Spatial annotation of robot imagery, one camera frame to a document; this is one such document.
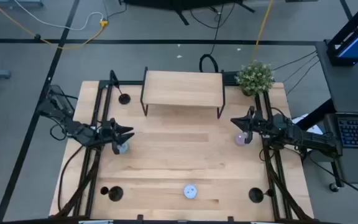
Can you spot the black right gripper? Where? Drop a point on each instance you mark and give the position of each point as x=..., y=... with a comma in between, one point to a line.
x=259, y=124

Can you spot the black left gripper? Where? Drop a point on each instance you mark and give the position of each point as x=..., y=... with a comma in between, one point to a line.
x=109, y=133

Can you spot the pale blue candle holder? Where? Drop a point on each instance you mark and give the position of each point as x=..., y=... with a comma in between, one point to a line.
x=124, y=148

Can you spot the pink candle holder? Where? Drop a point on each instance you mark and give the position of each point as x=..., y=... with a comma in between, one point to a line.
x=240, y=139

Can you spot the white patterned candle holder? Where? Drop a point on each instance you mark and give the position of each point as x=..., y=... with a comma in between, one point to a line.
x=190, y=191

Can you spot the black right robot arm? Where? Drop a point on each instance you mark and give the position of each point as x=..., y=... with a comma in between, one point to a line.
x=306, y=138

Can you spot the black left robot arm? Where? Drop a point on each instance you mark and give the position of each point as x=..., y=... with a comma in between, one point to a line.
x=82, y=132

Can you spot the potted green plant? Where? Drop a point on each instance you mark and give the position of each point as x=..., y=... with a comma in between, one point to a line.
x=255, y=77

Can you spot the white paper sheet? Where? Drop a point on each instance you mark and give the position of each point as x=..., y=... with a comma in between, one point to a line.
x=312, y=128

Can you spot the wooden shelf with black legs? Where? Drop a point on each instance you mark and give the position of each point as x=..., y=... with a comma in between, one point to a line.
x=182, y=88

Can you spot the black clamp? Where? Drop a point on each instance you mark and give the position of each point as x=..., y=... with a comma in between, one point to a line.
x=230, y=218
x=140, y=217

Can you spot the grey computer desk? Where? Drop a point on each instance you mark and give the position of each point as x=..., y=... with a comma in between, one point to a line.
x=350, y=90

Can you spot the backlit black keyboard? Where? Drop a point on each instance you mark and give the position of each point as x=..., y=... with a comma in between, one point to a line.
x=357, y=132

